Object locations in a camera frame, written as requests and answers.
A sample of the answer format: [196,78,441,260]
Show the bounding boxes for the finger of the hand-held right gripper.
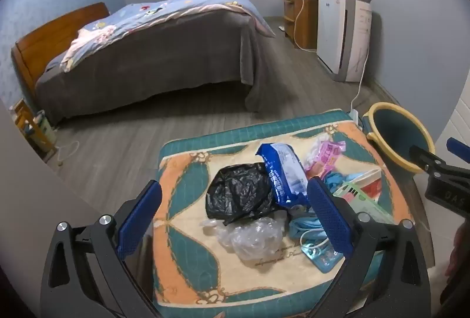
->
[446,137,470,161]
[409,145,470,180]

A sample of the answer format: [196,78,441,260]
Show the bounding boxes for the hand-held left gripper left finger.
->
[40,180,164,318]

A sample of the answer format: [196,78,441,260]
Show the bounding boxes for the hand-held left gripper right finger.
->
[306,176,432,318]

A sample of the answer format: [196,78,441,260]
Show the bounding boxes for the blue face mask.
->
[288,213,333,258]
[319,171,368,195]

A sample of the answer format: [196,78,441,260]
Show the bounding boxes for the teal waste bin yellow rim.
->
[362,102,436,175]

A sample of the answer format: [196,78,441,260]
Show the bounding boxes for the green white carton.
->
[332,180,395,227]

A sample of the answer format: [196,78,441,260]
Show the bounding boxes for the teal blister packet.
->
[299,240,346,274]

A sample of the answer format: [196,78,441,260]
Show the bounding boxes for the red white box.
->
[354,169,382,202]

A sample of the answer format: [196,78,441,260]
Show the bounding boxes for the pink packet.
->
[312,140,346,175]

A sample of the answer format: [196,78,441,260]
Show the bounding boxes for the blue white plastic package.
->
[256,143,311,209]

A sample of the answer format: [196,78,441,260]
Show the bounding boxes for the clear plastic bag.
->
[202,210,291,262]

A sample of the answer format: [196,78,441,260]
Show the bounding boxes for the black plastic bag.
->
[205,163,277,225]

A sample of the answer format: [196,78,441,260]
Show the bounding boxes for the white panelled door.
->
[435,79,470,172]

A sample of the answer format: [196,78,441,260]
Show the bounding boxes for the teal orange patterned mat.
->
[152,108,417,307]

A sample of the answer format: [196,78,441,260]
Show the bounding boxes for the white air purifier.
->
[316,0,373,83]

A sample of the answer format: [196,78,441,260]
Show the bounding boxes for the wooden nightstand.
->
[9,99,57,160]

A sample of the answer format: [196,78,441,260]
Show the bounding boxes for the bed with grey blanket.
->
[35,7,270,125]

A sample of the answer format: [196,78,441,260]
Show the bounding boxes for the wooden cabinet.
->
[282,0,319,50]

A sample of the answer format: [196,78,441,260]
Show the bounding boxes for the wooden bed headboard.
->
[11,2,111,98]

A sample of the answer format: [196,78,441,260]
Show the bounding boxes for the blue printed quilt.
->
[46,0,276,73]

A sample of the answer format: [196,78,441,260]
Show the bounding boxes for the thin white floor cable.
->
[55,140,80,168]

